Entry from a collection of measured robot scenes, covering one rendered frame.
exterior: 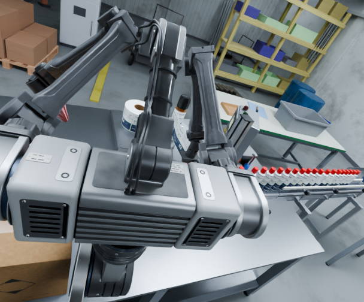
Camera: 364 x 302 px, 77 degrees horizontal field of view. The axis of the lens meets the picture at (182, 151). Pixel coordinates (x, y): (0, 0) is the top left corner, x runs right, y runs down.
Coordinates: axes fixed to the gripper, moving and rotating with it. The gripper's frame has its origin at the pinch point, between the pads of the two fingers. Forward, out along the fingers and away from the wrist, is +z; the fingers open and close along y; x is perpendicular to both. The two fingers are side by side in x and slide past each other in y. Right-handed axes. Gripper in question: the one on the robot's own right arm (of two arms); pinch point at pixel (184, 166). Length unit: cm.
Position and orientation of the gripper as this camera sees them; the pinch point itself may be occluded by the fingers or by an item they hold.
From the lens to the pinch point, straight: 129.2
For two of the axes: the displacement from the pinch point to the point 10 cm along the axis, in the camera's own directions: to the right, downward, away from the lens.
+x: 2.9, 6.7, -6.8
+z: -3.5, 7.3, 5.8
